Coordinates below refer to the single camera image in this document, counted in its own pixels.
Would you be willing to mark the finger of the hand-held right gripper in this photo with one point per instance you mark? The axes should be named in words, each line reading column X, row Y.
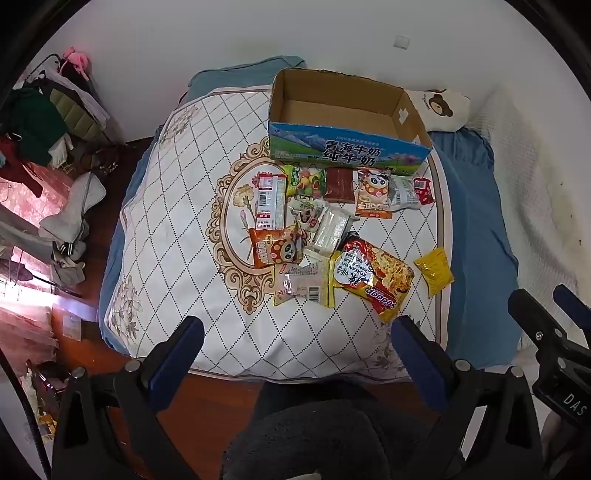
column 531, row 314
column 572, row 300

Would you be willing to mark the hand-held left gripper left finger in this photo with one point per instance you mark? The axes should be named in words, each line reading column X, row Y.
column 178, row 355

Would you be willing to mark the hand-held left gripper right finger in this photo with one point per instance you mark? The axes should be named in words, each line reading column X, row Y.
column 418, row 364

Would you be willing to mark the yellow snack packet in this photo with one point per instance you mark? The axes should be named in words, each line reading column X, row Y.
column 434, row 272

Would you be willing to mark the red instant noodle packet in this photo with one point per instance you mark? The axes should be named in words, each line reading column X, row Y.
column 374, row 277

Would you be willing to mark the clear yellow bread packet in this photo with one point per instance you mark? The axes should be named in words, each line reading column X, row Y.
column 300, row 281

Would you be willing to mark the orange panda snack packet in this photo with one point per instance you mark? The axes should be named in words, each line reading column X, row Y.
column 272, row 247
column 374, row 194

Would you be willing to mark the clear white wafer packet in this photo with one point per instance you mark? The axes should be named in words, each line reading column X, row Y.
column 332, row 228

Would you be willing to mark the white grey snack packet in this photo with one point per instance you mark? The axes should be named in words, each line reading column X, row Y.
column 404, row 191

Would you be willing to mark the white box with red label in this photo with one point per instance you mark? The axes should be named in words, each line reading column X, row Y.
column 270, row 203

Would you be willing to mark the white cow print packet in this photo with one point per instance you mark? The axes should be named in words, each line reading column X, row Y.
column 304, row 212

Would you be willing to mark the brown snack packet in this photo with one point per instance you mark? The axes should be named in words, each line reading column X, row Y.
column 339, row 184

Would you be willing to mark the green gumball candy bag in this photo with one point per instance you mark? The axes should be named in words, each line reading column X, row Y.
column 304, row 182

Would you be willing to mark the printed cardboard box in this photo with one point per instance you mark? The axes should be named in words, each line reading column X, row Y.
column 332, row 108

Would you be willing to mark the white textured blanket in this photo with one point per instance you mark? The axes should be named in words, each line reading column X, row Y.
column 531, row 184

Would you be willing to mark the white floral quilt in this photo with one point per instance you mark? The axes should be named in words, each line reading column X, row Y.
column 184, row 230

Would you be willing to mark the grey garment pile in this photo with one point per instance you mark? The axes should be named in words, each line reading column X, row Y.
column 69, row 263

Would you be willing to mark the white garment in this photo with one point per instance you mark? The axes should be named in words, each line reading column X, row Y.
column 74, row 203

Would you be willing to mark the bear print pillow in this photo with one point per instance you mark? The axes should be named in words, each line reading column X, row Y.
column 443, row 113

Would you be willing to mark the clothes rack with garments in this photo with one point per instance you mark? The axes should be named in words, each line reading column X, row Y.
column 37, row 120

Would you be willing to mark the blue pillow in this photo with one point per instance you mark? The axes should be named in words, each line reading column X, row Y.
column 240, row 76

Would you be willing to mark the pink plush toy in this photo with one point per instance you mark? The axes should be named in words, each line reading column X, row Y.
column 74, row 57

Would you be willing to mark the white wall switch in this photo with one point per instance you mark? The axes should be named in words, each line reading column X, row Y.
column 401, row 41

